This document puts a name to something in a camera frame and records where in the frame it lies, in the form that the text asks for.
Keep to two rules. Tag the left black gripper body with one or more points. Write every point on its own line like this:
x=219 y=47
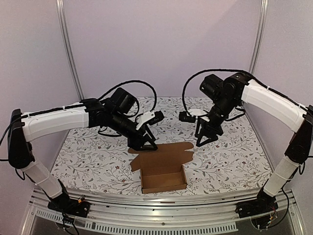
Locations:
x=116 y=125

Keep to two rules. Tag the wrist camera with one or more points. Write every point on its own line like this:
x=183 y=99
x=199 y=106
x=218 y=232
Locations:
x=149 y=118
x=185 y=117

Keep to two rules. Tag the right aluminium frame post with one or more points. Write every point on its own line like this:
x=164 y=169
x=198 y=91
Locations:
x=259 y=35

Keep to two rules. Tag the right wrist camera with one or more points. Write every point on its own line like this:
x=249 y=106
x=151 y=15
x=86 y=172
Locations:
x=185 y=117

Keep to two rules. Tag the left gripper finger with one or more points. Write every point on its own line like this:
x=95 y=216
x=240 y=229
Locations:
x=149 y=137
x=148 y=148

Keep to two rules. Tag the aluminium front rail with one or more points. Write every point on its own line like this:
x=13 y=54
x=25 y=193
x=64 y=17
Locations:
x=210 y=214

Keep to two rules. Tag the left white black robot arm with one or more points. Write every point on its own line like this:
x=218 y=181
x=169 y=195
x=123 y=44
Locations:
x=110 y=112

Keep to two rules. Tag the aluminium frame post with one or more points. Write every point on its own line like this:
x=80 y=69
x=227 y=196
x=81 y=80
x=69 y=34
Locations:
x=67 y=45
x=259 y=35

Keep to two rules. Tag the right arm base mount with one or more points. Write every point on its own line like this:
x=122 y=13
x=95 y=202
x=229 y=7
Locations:
x=262 y=211

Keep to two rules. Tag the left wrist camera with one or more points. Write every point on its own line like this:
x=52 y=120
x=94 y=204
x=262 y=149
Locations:
x=149 y=118

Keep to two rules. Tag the left aluminium frame post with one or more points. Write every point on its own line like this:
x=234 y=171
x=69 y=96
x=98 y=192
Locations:
x=67 y=45

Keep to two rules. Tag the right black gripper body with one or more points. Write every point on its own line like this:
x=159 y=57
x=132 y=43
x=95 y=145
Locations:
x=210 y=127

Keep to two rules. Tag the floral patterned table mat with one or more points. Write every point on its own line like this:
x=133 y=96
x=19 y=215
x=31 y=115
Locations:
x=236 y=161

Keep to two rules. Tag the brown cardboard box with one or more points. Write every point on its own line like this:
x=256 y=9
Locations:
x=162 y=170

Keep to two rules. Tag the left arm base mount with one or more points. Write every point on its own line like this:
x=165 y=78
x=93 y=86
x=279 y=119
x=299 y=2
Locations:
x=63 y=203

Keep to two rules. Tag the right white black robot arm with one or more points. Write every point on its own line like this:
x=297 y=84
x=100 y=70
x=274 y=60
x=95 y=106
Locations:
x=239 y=88

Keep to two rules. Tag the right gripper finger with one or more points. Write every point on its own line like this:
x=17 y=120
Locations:
x=199 y=126
x=209 y=138

